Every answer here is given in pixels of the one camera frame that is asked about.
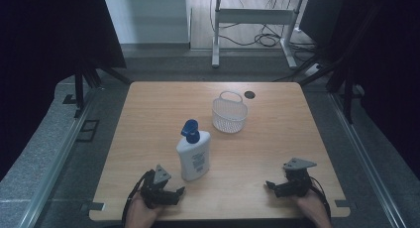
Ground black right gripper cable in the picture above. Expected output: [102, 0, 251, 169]
[309, 175, 332, 220]

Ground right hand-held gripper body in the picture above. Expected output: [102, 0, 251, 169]
[282, 157, 318, 198]

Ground black floor cable coil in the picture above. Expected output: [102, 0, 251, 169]
[217, 22, 316, 50]

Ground black rectangular floor frame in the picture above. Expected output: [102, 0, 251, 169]
[76, 119, 101, 144]

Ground white power strip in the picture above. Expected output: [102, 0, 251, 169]
[304, 63, 322, 76]

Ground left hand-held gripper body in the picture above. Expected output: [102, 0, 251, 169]
[140, 164, 176, 210]

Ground white metal desk frame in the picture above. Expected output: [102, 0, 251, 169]
[211, 0, 304, 70]

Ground black table edge bracket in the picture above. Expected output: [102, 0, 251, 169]
[79, 201, 107, 213]

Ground white plastic mesh basket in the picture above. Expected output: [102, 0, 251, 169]
[211, 90, 250, 135]

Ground white pump bottle blue cap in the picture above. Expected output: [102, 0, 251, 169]
[175, 118, 212, 182]

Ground person's left hand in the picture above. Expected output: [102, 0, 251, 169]
[124, 197, 164, 228]

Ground black curtain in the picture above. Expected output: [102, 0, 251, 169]
[325, 0, 420, 181]
[0, 0, 128, 181]

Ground white panel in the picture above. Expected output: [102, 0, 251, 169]
[103, 0, 192, 45]

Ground aluminium rail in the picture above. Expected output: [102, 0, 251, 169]
[329, 92, 408, 228]
[18, 88, 98, 228]

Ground black tripod stand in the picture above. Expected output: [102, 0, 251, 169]
[72, 58, 133, 119]
[298, 54, 363, 125]

